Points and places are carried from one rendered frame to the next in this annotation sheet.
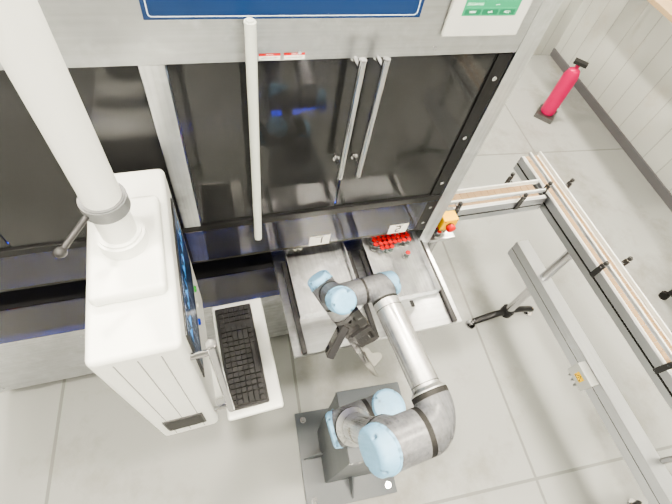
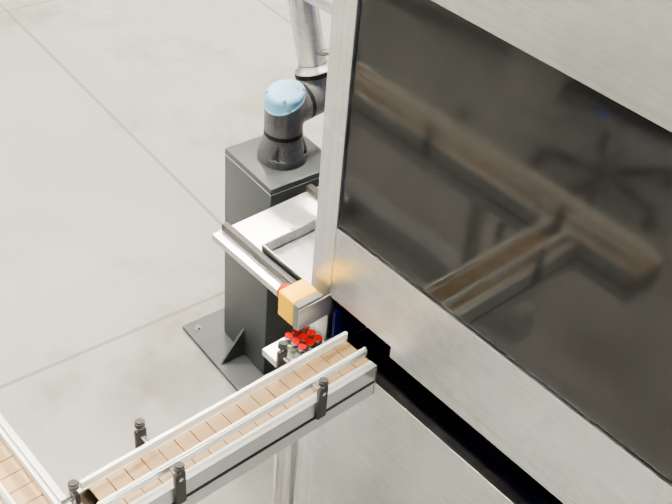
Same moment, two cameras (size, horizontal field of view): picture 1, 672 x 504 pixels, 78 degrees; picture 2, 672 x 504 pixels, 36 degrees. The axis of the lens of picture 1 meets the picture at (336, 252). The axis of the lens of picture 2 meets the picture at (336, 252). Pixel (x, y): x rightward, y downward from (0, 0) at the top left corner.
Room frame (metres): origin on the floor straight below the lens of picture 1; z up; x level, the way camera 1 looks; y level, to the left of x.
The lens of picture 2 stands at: (2.87, -0.89, 2.56)
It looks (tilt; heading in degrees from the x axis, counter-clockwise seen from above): 40 degrees down; 162
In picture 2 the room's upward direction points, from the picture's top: 5 degrees clockwise
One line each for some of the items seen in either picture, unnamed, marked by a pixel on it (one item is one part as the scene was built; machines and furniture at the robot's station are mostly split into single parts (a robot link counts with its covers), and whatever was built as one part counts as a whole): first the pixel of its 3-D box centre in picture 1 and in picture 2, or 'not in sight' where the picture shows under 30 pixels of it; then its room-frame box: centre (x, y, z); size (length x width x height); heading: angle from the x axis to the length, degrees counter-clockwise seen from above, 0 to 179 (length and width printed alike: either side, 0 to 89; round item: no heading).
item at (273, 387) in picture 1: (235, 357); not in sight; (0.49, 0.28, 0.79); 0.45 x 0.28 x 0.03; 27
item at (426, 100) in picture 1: (411, 139); not in sight; (1.09, -0.15, 1.51); 0.43 x 0.01 x 0.59; 117
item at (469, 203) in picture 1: (481, 198); (233, 425); (1.50, -0.63, 0.92); 0.69 x 0.15 x 0.16; 117
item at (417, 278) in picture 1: (397, 261); (345, 265); (1.03, -0.27, 0.90); 0.34 x 0.26 x 0.04; 27
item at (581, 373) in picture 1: (582, 376); not in sight; (0.90, -1.33, 0.50); 0.12 x 0.05 x 0.09; 27
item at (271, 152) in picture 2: not in sight; (282, 141); (0.39, -0.29, 0.84); 0.15 x 0.15 x 0.10
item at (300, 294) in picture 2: (446, 219); (299, 304); (1.25, -0.44, 1.00); 0.08 x 0.07 x 0.07; 27
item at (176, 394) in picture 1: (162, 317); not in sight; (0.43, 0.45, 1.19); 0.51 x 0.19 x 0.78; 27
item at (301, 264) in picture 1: (321, 274); not in sight; (0.88, 0.03, 0.90); 0.34 x 0.26 x 0.04; 27
